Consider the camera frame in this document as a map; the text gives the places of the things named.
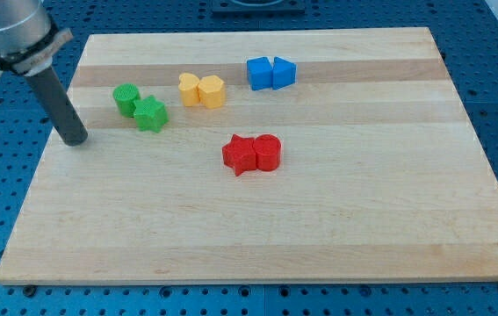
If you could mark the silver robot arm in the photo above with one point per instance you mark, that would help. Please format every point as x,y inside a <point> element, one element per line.
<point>29,37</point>

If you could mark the red star block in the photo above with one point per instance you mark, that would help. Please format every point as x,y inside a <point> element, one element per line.
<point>239,154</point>

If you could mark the red cylinder block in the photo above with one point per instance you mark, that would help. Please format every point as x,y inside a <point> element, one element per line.
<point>268,152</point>

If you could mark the yellow hexagon block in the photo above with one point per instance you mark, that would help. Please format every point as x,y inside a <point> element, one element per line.
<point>212,91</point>

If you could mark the wooden board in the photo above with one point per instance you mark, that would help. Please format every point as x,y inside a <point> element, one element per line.
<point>382,177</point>

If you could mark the blue cube block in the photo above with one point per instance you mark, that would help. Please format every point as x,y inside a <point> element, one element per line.
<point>259,73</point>

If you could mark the blue triangle block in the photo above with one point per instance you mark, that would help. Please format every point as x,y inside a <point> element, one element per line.
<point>283,73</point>

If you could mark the yellow heart block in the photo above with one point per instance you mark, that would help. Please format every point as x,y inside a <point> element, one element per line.
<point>188,89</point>

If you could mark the green star block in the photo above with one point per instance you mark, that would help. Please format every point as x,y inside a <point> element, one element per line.
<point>150,114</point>

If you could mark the green cylinder block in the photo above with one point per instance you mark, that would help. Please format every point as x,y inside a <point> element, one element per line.
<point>124,96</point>

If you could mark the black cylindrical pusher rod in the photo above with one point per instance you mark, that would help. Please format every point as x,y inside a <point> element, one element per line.
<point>53,98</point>

